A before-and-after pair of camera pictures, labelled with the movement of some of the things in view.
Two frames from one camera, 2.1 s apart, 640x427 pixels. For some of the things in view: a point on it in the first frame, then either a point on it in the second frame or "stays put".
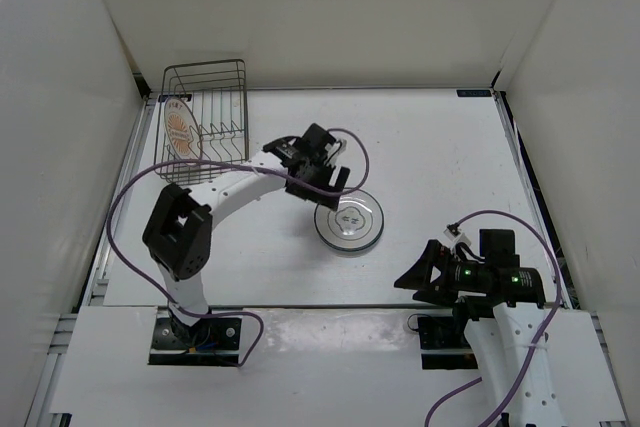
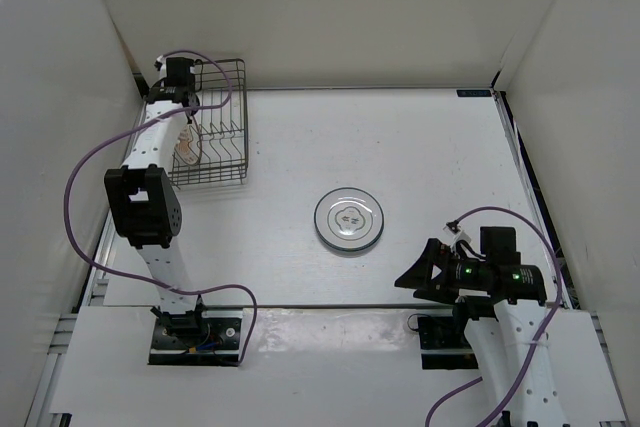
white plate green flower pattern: [350, 234] stays put
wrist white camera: [332, 149] -> [160, 65]
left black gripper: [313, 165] -> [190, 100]
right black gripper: [419, 275] stays put
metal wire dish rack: [202, 123] stays put
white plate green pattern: [355, 225] stays put
